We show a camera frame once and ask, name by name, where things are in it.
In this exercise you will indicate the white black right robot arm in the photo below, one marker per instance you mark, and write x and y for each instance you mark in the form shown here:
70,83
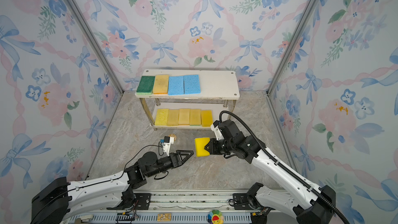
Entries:
307,202

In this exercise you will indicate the aluminium corner post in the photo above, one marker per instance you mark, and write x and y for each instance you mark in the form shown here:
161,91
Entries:
89,35
301,25

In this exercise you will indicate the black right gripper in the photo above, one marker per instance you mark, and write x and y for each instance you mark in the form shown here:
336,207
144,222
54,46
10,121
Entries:
213,142

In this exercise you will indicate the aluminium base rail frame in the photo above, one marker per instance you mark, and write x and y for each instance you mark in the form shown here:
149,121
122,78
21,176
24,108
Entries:
194,201

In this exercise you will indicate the bright yellow cellulose sponge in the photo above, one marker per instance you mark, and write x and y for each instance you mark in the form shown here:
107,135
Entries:
161,117

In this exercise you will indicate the bright yellow foam sponge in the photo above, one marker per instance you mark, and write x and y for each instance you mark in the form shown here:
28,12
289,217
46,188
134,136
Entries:
200,144

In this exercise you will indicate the white two-tier metal shelf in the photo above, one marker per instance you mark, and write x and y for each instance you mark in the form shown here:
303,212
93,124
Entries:
219,92

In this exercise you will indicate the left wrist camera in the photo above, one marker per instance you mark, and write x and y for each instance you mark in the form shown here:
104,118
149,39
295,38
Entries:
166,143

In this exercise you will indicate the small yellow tag board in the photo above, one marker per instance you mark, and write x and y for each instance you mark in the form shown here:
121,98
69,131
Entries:
164,217

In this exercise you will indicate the aluminium right corner post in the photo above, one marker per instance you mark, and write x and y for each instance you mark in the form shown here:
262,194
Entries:
301,25

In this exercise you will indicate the yellow orange-backed sponge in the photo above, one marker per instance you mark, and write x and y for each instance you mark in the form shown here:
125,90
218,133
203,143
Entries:
184,116

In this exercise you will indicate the colourful round toy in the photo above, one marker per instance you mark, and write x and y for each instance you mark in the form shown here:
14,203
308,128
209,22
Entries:
215,217

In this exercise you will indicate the blue sponge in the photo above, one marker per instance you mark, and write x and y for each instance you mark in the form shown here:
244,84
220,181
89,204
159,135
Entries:
192,84
176,85

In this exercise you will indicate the yellow green-backed sponge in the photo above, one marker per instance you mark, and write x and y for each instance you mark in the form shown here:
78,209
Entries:
195,117

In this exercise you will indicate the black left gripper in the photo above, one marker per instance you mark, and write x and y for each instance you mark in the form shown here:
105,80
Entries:
174,159

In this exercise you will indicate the green scouring sponge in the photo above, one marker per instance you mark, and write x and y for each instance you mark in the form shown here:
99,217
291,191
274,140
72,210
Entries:
145,86

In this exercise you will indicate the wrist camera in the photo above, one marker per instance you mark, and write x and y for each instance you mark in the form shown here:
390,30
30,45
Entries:
214,127
166,143

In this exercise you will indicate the aluminium left corner post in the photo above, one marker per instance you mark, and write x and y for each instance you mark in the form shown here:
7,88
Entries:
89,35

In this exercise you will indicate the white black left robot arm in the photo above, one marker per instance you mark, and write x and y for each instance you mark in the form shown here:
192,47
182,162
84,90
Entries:
62,199

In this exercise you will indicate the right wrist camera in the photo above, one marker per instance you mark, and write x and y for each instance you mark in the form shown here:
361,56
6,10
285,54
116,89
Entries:
214,127

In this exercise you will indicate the pale yellow sponge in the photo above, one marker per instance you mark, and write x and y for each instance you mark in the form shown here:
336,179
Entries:
173,118
161,84

